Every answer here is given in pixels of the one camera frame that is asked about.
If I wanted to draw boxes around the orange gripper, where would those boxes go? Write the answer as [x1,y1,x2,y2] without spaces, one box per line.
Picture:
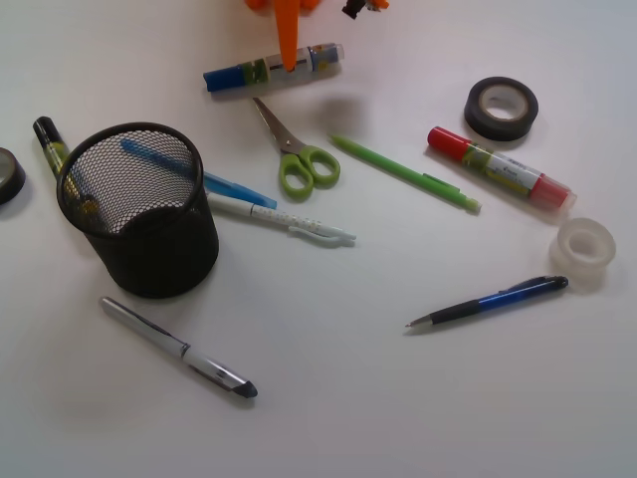
[245,0,319,72]

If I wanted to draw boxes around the green handled scissors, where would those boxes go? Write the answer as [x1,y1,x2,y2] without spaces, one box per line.
[253,98,341,202]

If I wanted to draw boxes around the black connector on arm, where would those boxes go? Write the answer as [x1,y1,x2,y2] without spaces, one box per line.
[341,0,389,20]

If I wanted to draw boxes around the blue translucent pen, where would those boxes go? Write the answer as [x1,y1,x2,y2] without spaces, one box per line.
[119,139,278,209]

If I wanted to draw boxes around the white dotted pen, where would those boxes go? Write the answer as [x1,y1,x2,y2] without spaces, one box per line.
[207,193,356,244]

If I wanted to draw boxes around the black mesh pen holder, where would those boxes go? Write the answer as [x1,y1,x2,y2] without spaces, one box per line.
[57,122,219,299]

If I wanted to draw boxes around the silver white pen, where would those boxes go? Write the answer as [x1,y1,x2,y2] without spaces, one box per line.
[100,297,258,399]

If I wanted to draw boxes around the blue black ballpoint pen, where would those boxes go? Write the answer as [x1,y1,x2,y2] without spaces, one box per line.
[406,276,569,329]

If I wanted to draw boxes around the blue capped marker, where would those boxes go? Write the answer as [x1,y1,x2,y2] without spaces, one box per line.
[203,43,344,94]

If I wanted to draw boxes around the green mechanical pencil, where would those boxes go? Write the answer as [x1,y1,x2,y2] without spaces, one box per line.
[329,134,482,214]

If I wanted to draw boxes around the black electrical tape roll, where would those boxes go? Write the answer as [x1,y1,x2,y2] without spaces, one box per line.
[464,77,538,141]

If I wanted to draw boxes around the black marker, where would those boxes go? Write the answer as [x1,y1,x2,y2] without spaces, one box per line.
[32,116,99,216]

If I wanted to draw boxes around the red capped marker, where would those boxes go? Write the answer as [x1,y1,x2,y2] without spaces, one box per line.
[427,126,577,214]

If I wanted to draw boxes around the black tape roll at left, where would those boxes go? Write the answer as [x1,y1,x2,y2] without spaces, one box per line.
[0,147,26,205]

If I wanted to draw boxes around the clear tape roll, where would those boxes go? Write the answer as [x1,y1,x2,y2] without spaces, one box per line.
[548,217,616,290]

